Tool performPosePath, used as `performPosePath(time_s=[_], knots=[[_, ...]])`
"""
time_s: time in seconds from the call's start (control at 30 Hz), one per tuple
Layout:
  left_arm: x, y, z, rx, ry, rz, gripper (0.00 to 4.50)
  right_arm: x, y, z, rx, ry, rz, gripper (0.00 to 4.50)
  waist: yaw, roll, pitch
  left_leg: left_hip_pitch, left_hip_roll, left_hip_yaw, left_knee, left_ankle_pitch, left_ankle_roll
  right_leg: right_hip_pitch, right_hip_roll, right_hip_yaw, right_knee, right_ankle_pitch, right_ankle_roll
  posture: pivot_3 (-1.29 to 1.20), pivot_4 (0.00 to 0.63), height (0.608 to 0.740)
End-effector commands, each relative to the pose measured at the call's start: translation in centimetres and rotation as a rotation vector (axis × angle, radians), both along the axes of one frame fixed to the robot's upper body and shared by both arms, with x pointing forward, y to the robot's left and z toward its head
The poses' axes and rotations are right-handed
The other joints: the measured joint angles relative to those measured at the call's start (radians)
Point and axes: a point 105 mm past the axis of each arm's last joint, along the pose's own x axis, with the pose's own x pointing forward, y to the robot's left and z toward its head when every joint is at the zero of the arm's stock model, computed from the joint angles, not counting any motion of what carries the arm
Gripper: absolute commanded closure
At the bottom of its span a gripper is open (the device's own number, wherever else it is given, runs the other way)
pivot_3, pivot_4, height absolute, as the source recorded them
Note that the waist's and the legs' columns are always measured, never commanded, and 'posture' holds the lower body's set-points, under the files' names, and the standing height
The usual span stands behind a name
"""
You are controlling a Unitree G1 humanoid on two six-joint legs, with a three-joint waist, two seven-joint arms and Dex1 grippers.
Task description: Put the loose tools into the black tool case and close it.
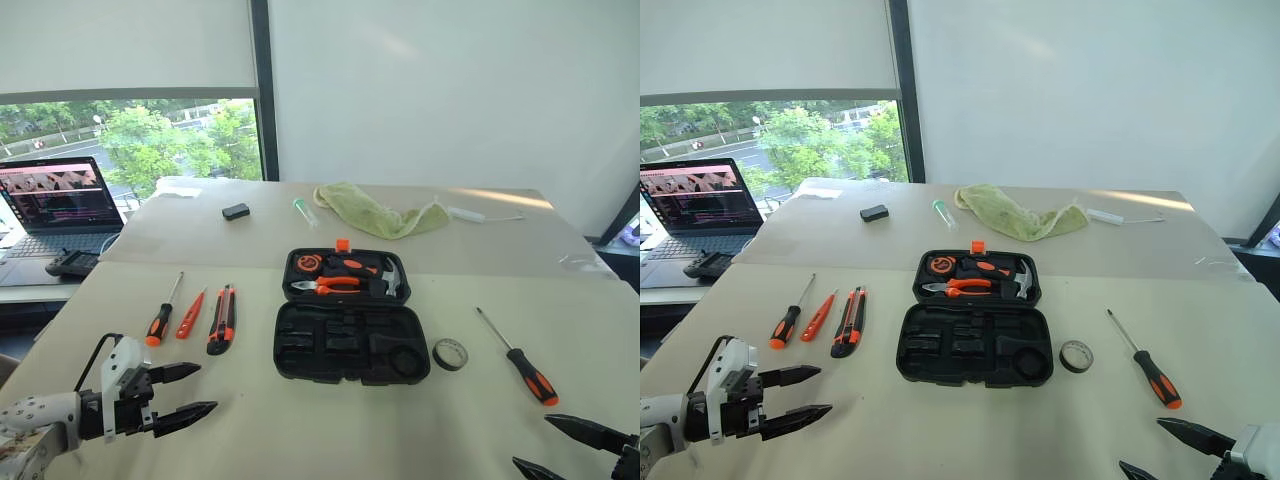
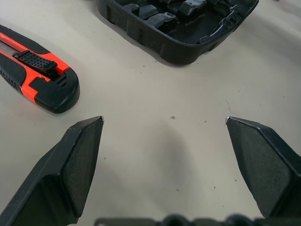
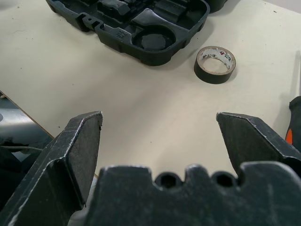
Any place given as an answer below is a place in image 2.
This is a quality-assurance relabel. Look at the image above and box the orange and black utility knife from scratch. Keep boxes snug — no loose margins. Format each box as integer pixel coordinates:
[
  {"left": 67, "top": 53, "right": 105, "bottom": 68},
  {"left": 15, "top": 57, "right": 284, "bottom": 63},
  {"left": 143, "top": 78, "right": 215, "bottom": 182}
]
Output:
[{"left": 0, "top": 24, "right": 80, "bottom": 115}]

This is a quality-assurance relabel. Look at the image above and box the black tool case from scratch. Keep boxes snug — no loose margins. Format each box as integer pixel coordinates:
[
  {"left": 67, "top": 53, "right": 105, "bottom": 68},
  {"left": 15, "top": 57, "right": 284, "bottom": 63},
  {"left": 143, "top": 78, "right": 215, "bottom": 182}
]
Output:
[{"left": 96, "top": 0, "right": 260, "bottom": 65}]

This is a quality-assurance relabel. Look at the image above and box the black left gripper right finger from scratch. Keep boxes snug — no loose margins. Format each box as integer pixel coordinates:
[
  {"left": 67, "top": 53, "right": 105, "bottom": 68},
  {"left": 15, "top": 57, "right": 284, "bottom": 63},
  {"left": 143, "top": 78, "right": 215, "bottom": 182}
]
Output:
[{"left": 225, "top": 116, "right": 301, "bottom": 219}]

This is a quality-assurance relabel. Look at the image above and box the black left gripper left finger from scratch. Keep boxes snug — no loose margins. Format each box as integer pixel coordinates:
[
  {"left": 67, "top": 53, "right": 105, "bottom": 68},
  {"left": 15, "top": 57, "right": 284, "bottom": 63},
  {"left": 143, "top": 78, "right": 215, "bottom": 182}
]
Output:
[{"left": 0, "top": 115, "right": 105, "bottom": 226}]

